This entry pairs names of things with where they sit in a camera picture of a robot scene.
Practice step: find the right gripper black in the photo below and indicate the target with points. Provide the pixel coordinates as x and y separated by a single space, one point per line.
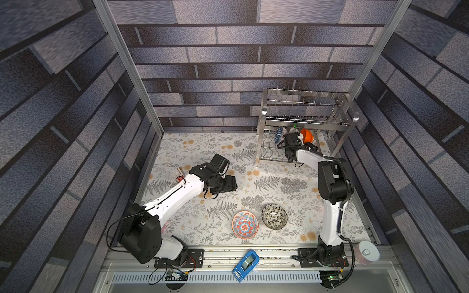
290 139

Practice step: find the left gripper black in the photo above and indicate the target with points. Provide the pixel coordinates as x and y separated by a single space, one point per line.
231 185

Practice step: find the blue dotted pattern bowl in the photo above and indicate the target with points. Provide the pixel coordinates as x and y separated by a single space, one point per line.
280 132

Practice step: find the orange bowl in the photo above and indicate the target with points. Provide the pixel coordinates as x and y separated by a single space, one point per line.
307 136

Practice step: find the red blue floral bowl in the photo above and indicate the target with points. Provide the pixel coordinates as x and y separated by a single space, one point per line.
245 225

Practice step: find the black white floral bowl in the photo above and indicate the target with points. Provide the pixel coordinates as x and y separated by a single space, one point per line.
274 216

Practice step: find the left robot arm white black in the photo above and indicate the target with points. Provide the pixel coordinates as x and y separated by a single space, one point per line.
141 230

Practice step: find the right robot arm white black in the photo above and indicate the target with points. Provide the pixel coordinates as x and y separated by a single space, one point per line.
335 189

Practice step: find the steel two-tier dish rack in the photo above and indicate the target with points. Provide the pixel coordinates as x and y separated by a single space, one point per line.
330 115

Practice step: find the small red white box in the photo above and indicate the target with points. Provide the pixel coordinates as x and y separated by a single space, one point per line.
179 174

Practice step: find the floral table mat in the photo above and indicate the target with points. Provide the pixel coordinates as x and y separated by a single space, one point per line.
207 220

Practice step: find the blue handheld meter device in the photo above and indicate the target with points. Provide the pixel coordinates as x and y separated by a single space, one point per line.
248 262

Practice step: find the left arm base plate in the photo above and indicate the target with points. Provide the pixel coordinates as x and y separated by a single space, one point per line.
188 259

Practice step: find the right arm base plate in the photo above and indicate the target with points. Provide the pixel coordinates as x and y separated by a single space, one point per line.
326 258

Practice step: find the aluminium rail frame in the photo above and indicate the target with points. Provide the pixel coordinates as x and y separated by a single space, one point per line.
276 272

